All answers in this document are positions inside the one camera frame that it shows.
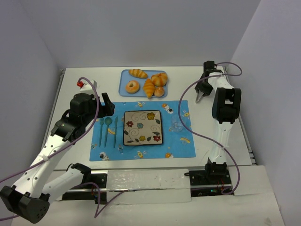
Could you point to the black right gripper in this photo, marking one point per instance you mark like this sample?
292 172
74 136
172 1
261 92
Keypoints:
203 88

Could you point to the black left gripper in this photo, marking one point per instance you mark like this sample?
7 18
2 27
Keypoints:
103 108

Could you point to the small sugared bun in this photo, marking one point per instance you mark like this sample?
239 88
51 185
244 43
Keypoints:
159 92

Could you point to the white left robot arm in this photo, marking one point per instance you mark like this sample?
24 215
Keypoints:
31 195

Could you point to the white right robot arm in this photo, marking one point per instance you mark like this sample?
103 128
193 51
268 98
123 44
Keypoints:
225 111

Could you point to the round striped orange bread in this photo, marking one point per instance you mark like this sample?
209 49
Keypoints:
159 79

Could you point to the long striped bread roll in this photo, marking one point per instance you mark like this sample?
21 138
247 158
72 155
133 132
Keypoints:
138 73

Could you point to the teal plastic spoon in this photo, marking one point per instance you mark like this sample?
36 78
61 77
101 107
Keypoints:
108 122

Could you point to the teal plastic fork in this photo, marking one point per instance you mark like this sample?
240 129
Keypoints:
101 122

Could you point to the teal plastic knife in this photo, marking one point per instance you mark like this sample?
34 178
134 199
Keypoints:
115 135

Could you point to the blue space-print placemat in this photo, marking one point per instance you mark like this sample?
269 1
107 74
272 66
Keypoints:
175 145

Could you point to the blue plastic tray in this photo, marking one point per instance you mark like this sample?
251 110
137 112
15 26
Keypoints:
125 78

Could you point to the orange sugared donut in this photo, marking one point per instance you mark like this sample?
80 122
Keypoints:
132 87

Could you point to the square floral ceramic plate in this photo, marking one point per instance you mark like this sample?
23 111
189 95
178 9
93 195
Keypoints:
142 128

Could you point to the clear drinking glass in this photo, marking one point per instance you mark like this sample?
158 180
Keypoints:
176 125

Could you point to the striped orange croissant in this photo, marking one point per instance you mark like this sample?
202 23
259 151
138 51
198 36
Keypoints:
149 88

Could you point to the white foam board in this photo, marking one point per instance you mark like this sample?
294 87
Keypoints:
162 198

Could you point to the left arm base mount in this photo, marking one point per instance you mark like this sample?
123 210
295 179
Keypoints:
92 190

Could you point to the metal frame rail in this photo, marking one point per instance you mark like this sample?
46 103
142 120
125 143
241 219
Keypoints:
239 145

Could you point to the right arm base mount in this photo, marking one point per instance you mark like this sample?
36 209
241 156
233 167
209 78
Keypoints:
202 186

